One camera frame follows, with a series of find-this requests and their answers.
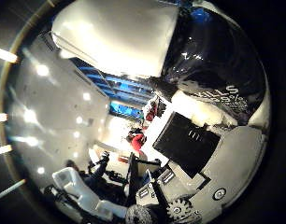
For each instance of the black metal stand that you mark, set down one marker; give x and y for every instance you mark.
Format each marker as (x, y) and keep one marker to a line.
(132, 174)

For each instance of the person in dark clothes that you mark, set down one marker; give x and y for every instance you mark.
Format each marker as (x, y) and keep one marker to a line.
(96, 177)

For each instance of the white moulded chair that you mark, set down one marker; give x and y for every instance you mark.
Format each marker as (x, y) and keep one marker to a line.
(79, 189)

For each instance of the person in red top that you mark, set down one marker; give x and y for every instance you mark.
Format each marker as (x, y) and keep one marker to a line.
(138, 140)

